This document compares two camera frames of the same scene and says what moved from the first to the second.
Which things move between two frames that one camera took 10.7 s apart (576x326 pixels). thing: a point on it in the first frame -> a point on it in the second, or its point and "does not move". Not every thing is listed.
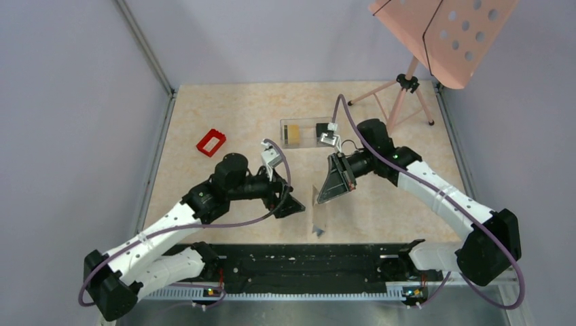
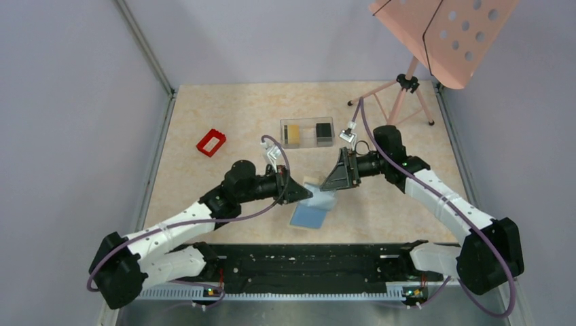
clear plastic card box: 303,132 does not move
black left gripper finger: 273,190 -> 296,192
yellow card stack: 293,134 does not move
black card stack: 322,128 does not move
